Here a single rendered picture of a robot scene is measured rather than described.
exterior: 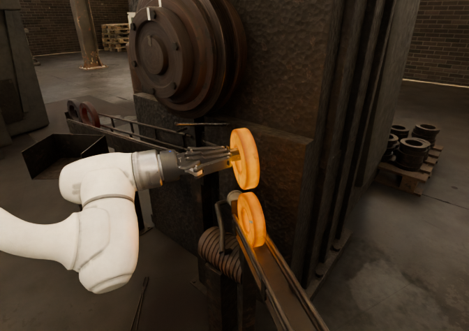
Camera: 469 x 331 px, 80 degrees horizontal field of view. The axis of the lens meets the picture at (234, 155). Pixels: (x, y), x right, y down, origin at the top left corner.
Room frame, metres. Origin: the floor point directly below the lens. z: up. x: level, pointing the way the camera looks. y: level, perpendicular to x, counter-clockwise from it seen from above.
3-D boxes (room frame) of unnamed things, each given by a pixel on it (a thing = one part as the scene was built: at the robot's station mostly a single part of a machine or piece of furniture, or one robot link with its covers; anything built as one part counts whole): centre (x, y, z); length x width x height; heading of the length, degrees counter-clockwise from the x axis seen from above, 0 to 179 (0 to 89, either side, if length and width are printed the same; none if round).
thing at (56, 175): (1.14, 0.75, 0.36); 0.26 x 0.20 x 0.72; 86
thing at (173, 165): (0.59, 0.13, 0.92); 0.09 x 0.08 x 0.07; 106
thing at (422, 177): (2.44, -1.22, 0.22); 1.20 x 0.81 x 0.44; 49
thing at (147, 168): (0.57, 0.20, 0.91); 0.09 x 0.06 x 0.09; 16
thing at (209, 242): (0.73, 0.02, 0.27); 0.22 x 0.13 x 0.53; 51
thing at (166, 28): (0.97, 0.25, 1.11); 0.28 x 0.06 x 0.28; 51
